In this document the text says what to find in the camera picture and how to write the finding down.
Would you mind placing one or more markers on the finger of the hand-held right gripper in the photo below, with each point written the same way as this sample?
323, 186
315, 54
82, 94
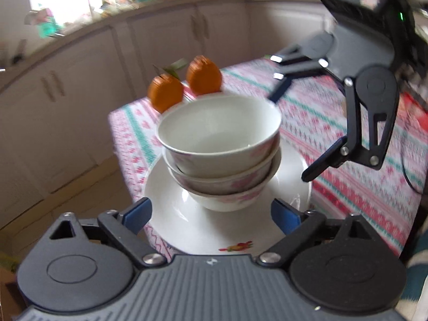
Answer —
351, 120
281, 88

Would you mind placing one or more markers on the white kitchen cabinets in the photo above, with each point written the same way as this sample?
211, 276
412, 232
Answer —
83, 90

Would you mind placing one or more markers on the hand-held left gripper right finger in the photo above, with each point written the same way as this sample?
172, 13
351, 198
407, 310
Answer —
287, 215

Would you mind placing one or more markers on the white bowl with pink flowers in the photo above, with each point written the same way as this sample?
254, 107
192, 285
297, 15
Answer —
214, 184
227, 202
217, 133

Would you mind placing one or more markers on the patterned red green tablecloth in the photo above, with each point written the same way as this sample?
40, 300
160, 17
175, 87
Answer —
334, 117

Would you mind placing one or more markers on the white plate with fruit print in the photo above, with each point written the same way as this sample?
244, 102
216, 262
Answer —
187, 227

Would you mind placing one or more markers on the orange with green leaf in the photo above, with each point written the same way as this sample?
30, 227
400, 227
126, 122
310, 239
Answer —
165, 93

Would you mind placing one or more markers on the orange without leaf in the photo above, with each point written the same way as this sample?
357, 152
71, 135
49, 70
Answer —
204, 75

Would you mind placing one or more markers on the striped teal white clothing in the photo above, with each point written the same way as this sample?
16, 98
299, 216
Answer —
416, 274

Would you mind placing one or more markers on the green dish soap bottle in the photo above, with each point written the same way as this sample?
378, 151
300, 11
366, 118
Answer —
46, 26

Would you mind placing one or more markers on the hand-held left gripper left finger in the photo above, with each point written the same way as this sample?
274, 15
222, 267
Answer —
137, 215

